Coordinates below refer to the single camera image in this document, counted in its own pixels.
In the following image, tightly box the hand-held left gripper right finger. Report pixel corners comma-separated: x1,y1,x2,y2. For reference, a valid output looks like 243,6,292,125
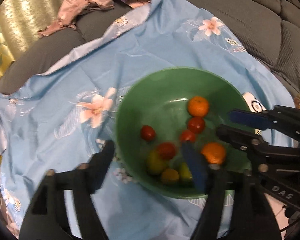
181,141,282,240

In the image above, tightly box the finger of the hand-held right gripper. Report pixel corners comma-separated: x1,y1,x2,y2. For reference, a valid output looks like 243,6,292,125
227,105,300,140
216,124,300,173

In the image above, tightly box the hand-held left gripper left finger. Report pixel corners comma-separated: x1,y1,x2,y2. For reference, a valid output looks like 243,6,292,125
19,140,115,240

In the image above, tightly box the large orange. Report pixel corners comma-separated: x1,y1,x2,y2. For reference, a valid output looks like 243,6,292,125
201,142,227,165

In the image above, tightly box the small yellowish-brown fruit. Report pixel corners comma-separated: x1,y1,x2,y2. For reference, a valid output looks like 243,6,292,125
161,168,180,184

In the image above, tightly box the red cherry tomato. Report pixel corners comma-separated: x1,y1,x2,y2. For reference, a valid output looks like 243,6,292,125
140,125,156,142
180,130,197,143
157,142,177,160
188,116,205,134

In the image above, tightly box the green plastic bowl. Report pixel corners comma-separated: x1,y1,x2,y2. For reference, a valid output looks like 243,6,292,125
115,67,256,200

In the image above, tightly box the small green lime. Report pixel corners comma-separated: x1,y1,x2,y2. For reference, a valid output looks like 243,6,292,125
179,162,193,182

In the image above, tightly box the white pocket device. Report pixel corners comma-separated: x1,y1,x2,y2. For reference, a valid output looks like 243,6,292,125
242,92,267,113

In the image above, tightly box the yellow-green lemon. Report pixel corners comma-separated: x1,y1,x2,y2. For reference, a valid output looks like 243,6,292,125
146,150,167,175

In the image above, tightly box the small mandarin orange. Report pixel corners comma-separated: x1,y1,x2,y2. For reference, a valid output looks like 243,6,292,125
187,96,210,117

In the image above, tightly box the blue floral cloth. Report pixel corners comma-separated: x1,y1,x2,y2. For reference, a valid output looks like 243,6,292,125
0,0,294,238

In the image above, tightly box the grey sofa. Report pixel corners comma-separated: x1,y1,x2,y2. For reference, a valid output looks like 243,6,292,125
0,0,300,100

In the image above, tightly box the pink-grey garment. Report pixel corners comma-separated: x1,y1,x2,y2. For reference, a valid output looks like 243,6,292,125
38,0,115,38

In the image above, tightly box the golden curtain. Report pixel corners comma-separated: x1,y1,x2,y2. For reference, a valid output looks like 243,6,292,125
0,0,78,90

